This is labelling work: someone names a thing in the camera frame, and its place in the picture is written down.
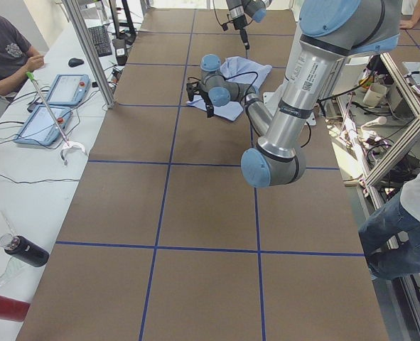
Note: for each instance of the red water bottle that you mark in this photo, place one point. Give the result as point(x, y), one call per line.
point(13, 310)

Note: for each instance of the blue teach pendant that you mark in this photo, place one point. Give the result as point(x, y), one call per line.
point(39, 129)
point(68, 90)

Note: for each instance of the far blue teach pendant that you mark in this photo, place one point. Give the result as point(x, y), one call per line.
point(68, 90)

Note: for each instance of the light blue striped shirt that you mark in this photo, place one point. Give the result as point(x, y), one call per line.
point(238, 81)

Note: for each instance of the near blue teach pendant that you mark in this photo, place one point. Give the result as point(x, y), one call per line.
point(39, 129)

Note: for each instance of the black water bottle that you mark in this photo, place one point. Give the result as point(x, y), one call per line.
point(24, 250)

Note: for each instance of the grabber stick with green tip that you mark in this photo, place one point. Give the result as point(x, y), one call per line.
point(67, 143)

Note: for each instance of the black computer mouse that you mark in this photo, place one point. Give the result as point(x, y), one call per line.
point(74, 62)

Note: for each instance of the seated person in grey shirt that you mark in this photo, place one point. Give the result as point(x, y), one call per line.
point(17, 58)

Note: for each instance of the aluminium frame post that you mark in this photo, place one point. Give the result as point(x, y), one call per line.
point(83, 35)

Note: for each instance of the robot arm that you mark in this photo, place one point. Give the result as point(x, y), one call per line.
point(365, 28)
point(238, 12)

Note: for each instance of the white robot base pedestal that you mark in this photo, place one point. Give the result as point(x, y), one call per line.
point(312, 57)

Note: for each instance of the standing person in jeans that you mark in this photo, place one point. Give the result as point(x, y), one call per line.
point(390, 237)

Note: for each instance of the black keyboard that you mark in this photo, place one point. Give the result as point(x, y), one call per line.
point(100, 39)

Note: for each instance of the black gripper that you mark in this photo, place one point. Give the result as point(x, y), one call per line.
point(207, 104)
point(238, 23)

